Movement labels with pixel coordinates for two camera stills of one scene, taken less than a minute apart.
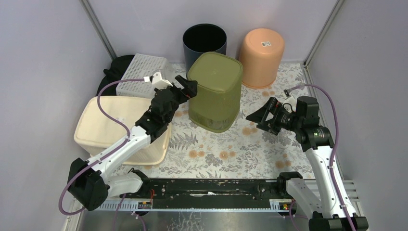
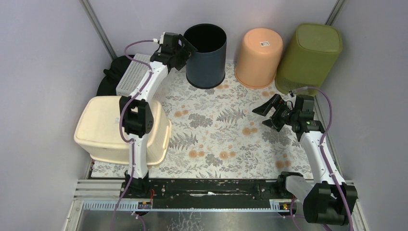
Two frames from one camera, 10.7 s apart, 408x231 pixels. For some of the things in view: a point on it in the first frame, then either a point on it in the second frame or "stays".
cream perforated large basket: [94, 134] stays
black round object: [118, 67] stays
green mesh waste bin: [215, 106] → [308, 57]
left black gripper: [180, 92] → [184, 51]
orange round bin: [261, 52] stays
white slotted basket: [140, 66] stays
